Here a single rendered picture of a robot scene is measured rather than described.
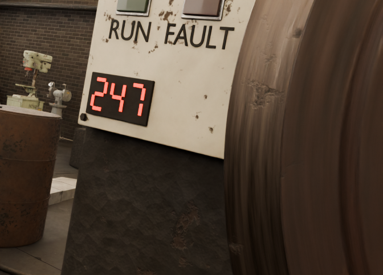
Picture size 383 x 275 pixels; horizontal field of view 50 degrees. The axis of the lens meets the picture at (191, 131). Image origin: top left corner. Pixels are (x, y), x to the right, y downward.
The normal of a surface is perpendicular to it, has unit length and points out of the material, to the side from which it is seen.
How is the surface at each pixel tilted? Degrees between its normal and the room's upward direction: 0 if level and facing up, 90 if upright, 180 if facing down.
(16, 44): 90
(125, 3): 90
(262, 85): 90
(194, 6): 90
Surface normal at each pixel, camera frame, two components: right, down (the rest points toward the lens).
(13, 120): 0.33, 0.11
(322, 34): -0.50, -0.04
